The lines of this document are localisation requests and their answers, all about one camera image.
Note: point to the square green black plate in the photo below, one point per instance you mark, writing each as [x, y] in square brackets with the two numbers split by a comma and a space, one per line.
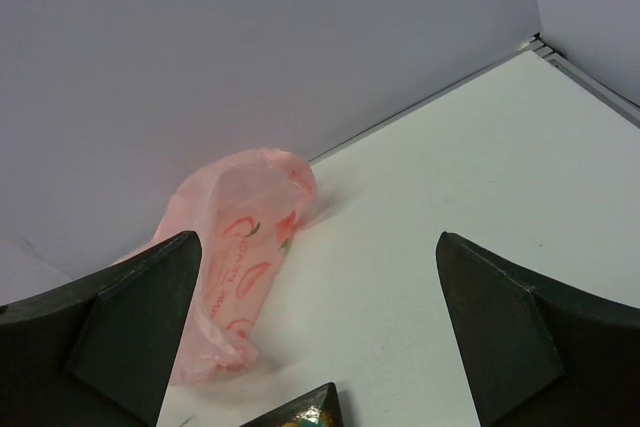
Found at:
[319, 407]

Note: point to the pink plastic bag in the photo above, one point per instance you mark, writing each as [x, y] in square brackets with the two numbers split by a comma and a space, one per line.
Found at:
[245, 209]

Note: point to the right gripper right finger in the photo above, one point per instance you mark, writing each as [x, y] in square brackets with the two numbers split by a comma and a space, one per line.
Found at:
[536, 351]

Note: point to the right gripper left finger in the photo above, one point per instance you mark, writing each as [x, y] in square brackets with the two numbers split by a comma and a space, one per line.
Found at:
[99, 351]

